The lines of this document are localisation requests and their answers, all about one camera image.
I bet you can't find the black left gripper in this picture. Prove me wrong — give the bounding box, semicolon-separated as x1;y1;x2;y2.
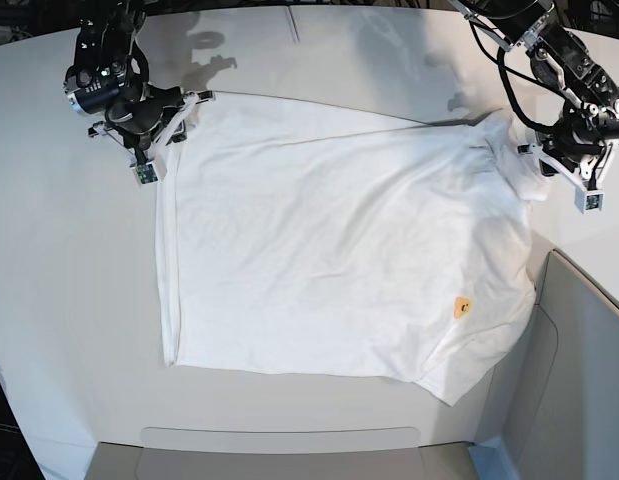
517;128;614;178

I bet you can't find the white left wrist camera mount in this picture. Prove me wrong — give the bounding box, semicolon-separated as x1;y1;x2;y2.
528;140;619;214

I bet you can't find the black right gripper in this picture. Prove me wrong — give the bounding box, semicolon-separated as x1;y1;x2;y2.
87;84;215;150

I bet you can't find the white t-shirt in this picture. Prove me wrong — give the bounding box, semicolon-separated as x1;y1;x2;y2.
156;93;548;405

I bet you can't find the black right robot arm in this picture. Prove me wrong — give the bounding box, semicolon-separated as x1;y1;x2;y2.
63;1;213;157

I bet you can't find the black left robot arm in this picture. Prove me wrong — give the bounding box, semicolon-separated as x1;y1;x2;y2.
451;1;619;190

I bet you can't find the grey box right side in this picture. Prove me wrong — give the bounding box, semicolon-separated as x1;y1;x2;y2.
469;250;619;479

